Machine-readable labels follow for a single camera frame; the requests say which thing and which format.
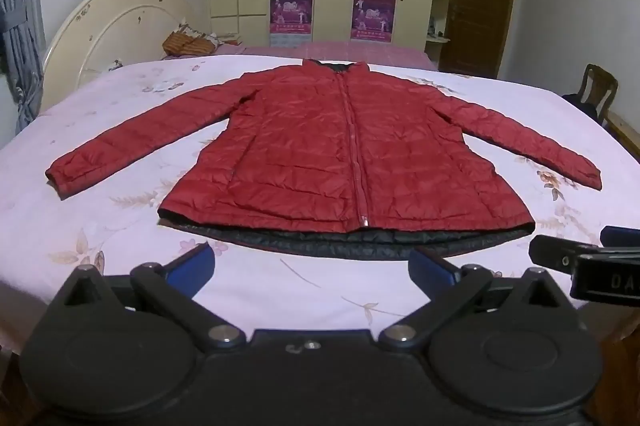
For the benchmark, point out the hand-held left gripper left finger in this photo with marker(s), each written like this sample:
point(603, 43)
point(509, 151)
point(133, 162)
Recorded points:
point(192, 263)

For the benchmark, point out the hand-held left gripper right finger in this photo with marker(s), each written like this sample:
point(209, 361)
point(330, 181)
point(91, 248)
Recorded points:
point(431, 267)

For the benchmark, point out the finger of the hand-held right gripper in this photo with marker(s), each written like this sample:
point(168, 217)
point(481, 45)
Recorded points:
point(550, 252)
point(621, 237)

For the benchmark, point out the cream curved headboard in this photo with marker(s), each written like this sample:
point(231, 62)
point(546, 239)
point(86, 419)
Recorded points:
point(110, 25)

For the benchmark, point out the pink checked blanket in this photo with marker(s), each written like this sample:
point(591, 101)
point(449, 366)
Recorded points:
point(350, 51)

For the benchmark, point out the orange woven pillow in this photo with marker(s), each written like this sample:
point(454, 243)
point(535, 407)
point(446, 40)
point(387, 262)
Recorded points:
point(187, 43)

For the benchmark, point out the wooden chair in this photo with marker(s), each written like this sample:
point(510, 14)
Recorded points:
point(595, 85)

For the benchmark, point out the grey blue curtain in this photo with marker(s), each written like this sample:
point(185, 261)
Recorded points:
point(17, 5)

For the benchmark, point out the purple wall poster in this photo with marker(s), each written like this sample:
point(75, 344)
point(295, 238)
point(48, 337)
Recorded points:
point(291, 13)
point(373, 18)

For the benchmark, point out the red puffer jacket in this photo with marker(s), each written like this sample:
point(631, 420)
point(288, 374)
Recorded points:
point(310, 145)

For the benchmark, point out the white patterned cloth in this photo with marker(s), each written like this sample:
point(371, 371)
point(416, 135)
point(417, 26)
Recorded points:
point(226, 39)

